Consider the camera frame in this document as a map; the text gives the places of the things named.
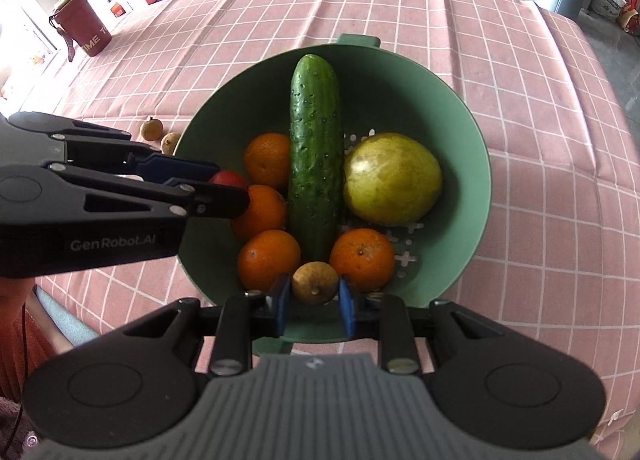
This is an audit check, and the yellow green pear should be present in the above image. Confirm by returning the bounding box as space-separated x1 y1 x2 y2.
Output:
344 133 444 227

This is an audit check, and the pink checked tablecloth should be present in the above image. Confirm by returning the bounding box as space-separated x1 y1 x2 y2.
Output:
29 0 640 460

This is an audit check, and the red cherry tomato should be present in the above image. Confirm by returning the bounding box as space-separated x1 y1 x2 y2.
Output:
209 170 250 190

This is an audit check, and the brown longan fruit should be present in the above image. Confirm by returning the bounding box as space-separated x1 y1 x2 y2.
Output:
139 116 164 142
292 262 340 306
160 132 181 156

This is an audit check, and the green cucumber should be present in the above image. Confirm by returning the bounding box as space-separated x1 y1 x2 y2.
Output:
288 54 344 261

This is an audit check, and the orange tangerine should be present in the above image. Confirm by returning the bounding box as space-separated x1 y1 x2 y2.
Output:
243 133 290 189
329 228 395 293
236 229 300 292
231 185 288 242

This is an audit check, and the dark red TIME bottle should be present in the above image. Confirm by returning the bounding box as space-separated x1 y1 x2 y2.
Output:
49 0 112 62

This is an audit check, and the green colander bowl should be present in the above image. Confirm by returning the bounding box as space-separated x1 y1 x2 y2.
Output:
172 32 494 356

